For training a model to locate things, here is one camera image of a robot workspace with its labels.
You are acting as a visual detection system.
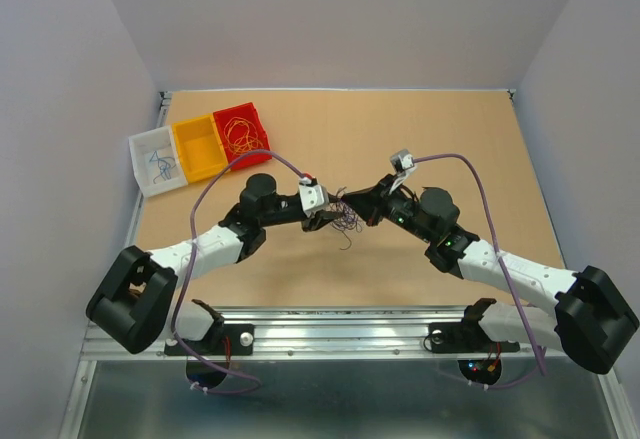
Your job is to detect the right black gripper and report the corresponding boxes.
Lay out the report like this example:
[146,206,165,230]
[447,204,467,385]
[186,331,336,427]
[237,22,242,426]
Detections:
[340,174,434,244]

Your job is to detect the thin wire bundle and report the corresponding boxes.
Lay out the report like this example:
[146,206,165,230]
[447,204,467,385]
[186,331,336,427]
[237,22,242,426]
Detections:
[327,186,364,251]

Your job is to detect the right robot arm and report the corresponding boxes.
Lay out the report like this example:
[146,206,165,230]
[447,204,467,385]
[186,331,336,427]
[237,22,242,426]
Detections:
[342,175,639,374]

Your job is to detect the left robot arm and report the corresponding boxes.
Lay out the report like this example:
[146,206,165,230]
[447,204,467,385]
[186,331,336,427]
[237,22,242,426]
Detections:
[86,173,340,354]

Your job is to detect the red plastic bin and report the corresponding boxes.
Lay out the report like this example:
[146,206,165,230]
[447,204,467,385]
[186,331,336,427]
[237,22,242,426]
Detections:
[213,102,270,163]

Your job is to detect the yellow plastic bin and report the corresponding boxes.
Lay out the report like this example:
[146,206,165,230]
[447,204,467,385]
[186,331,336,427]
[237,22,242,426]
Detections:
[171,114,228,184]

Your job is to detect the white plastic bin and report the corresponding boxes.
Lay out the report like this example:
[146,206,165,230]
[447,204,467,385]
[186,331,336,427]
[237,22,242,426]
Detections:
[128,126,187,198]

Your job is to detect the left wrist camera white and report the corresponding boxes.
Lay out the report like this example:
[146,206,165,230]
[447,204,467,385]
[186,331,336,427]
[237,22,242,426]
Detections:
[298,174,329,217]

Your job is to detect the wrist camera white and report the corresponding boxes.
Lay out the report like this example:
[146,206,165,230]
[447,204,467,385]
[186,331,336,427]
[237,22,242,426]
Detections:
[390,149,416,193]
[298,174,329,217]

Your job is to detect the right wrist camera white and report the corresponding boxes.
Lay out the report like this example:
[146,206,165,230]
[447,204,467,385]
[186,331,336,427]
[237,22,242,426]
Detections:
[390,149,416,193]

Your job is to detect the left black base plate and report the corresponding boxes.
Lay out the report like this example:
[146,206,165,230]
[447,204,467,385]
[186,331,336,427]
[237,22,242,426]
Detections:
[163,323,255,358]

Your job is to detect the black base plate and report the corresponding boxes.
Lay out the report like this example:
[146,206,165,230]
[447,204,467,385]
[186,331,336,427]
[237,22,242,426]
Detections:
[427,321,520,354]
[163,323,255,358]

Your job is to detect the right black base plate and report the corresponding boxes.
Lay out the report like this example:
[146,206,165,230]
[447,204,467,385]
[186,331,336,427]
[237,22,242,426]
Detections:
[427,321,520,354]

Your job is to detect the aluminium rail frame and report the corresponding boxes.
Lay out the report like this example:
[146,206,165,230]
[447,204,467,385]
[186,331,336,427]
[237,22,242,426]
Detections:
[62,90,639,438]

